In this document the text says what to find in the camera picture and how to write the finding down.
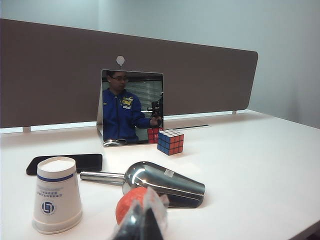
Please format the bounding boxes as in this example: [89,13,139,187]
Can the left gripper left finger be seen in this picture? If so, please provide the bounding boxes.
[113,199,146,240]

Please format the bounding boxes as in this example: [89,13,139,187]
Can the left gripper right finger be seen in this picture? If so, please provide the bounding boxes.
[143,187,170,240]

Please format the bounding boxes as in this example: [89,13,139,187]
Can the orange textured ball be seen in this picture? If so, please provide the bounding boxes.
[115,186,148,226]

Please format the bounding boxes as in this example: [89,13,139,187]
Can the shiny metal scoop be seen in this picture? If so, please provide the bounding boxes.
[79,161,206,209]

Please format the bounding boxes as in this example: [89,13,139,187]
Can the black smartphone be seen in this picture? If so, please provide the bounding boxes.
[25,153,104,177]

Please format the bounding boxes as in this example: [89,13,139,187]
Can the colourful Rubik's cube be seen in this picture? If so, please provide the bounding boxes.
[157,129,185,156]

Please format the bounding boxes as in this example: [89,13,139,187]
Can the frameless standing mirror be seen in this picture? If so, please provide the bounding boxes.
[95,69,165,148]

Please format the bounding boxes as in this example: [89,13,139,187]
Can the brown divider with hook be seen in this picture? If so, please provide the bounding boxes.
[0,18,259,128]

